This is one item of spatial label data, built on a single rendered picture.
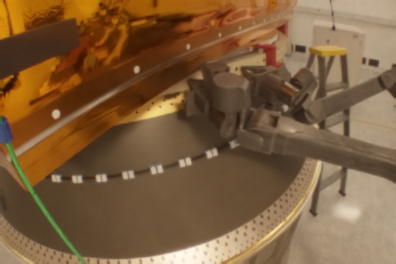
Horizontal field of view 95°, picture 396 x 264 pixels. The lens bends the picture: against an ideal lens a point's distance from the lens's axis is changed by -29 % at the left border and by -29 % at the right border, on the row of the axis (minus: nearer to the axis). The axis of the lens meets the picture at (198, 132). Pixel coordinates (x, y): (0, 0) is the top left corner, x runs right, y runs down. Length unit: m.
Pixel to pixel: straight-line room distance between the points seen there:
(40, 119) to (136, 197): 0.47
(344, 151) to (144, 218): 0.55
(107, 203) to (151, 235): 0.16
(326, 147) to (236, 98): 0.20
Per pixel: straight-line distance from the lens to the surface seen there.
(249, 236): 0.86
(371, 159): 0.51
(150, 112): 0.67
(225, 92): 0.45
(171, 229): 0.75
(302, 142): 0.48
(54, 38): 0.22
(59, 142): 0.32
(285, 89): 0.64
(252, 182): 0.82
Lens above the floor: 1.92
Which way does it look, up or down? 32 degrees down
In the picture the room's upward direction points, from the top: 4 degrees counter-clockwise
